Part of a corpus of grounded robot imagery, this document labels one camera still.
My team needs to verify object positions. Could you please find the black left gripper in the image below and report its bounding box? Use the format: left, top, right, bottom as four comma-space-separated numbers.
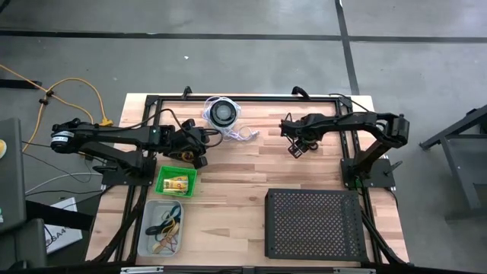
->
167, 118, 211, 170

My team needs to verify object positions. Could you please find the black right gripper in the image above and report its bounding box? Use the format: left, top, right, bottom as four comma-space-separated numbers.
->
280, 113, 320, 159

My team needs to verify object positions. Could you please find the green plastic basket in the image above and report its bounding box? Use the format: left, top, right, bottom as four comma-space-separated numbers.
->
154, 164, 199, 199

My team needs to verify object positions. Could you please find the blue rubber band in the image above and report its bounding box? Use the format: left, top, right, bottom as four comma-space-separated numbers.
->
161, 212, 183, 231

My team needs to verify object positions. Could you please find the white plastic bin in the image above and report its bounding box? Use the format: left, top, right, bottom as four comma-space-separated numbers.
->
136, 199, 185, 258

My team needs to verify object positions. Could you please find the yellow rubber band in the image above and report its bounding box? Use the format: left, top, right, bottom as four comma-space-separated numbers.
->
151, 218, 180, 250

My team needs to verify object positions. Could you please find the black rubber band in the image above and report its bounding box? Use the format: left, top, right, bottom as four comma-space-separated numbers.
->
145, 207, 182, 236

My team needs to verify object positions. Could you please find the red rubber band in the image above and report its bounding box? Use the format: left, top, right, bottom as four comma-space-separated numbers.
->
161, 234, 180, 253

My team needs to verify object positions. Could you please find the tan rubber band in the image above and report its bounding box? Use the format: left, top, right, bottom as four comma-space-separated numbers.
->
151, 228, 179, 254

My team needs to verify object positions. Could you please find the black plastic basket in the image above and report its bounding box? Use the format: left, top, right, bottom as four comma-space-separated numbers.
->
162, 146, 206, 165

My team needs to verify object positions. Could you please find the black perforated metal shelf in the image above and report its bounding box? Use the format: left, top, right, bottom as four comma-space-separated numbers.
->
265, 188, 369, 262

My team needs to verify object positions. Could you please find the white labelled box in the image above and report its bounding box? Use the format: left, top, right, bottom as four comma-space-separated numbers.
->
44, 196, 84, 255

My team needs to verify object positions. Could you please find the black metal stand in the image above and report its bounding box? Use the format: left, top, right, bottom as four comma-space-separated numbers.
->
419, 104, 487, 222

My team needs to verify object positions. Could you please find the grey equipment case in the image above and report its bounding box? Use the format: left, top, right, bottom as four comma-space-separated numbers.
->
0, 116, 27, 234

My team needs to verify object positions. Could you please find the white lamp power cable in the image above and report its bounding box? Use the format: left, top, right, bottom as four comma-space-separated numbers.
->
203, 95, 262, 143

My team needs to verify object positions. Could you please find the black floor cable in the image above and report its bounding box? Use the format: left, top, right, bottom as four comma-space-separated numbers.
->
329, 92, 372, 113

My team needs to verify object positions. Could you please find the yellow extension cord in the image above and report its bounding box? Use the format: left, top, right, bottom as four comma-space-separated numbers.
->
0, 63, 114, 153

